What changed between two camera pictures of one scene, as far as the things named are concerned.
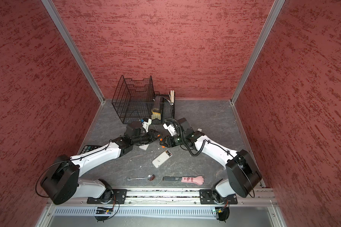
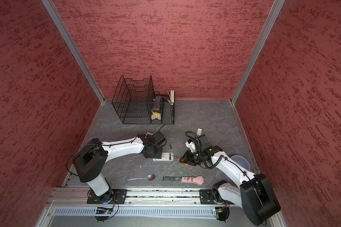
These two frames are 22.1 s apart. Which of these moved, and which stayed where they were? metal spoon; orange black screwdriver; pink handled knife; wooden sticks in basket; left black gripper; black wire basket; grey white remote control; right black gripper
Moved: grey white remote control; right black gripper; left black gripper; orange black screwdriver
Stayed: metal spoon; pink handled knife; black wire basket; wooden sticks in basket
